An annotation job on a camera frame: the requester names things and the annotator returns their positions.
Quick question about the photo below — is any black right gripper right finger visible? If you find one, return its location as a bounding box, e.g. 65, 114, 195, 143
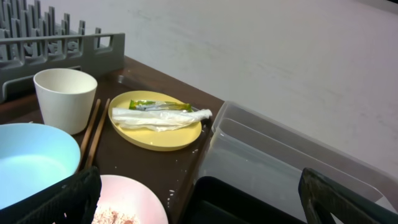
298, 168, 397, 224

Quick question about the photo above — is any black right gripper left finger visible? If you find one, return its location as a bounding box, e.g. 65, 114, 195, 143
1, 166, 102, 224

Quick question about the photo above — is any rice food waste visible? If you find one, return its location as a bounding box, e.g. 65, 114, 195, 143
91, 207, 139, 224

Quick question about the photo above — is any pink bowl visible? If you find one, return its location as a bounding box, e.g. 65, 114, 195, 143
96, 175, 169, 224

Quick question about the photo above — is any light blue bowl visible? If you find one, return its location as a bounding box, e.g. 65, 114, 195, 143
1, 123, 81, 208

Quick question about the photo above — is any white cup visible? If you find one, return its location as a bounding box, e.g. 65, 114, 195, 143
33, 68, 98, 135

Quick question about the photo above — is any white napkin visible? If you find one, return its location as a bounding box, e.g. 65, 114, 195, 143
111, 108, 212, 132

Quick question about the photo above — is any green snack wrapper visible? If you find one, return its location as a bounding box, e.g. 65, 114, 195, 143
129, 100, 193, 112

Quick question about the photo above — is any black waste tray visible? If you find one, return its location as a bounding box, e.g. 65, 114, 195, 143
178, 176, 303, 224

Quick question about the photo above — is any grey dishwasher rack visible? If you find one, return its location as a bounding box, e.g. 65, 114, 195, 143
1, 0, 125, 102

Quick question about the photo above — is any wooden chopstick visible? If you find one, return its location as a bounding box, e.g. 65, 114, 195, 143
76, 99, 101, 171
84, 98, 110, 169

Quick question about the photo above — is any clear plastic bin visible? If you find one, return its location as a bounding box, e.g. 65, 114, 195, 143
198, 101, 397, 221

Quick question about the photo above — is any yellow plate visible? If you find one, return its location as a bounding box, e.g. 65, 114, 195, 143
108, 90, 202, 151

